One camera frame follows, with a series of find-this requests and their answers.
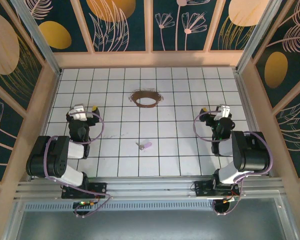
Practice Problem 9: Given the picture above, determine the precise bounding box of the key with purple cover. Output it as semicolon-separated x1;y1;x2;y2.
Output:
135;141;153;151

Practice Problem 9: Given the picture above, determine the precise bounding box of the small circuit board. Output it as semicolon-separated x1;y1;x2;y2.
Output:
73;200;97;208
223;195;242;203

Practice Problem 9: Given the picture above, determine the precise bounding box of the grey sheet metal panel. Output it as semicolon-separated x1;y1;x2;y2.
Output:
14;197;300;240

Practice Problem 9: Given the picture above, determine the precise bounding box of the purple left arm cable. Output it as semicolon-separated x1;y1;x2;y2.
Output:
41;111;113;218

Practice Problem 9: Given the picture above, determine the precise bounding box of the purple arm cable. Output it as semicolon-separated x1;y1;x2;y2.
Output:
192;111;275;216
41;111;113;218

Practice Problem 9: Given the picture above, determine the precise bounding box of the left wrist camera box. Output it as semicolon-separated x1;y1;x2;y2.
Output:
66;104;88;121

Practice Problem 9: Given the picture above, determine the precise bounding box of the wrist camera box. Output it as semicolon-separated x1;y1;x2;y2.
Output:
66;104;88;121
213;104;231;122

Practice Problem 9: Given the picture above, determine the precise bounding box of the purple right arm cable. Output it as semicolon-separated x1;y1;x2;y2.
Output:
192;111;275;216

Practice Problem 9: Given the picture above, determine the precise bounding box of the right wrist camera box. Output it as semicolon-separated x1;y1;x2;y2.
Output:
213;104;231;122

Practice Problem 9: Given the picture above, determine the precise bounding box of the aluminium side rail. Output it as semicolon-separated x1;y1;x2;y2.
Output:
233;67;272;179

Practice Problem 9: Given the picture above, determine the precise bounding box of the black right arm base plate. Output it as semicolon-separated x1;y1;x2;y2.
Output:
191;180;241;201

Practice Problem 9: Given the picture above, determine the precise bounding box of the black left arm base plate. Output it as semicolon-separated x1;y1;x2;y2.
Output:
61;181;108;200

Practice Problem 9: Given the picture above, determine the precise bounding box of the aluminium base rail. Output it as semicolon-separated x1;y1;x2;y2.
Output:
14;176;286;201

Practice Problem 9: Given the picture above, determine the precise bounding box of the aluminium frame post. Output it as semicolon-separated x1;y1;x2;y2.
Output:
11;0;63;76
235;0;285;73

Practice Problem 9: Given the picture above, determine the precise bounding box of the slotted grey cable duct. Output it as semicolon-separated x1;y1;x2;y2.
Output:
23;201;216;212

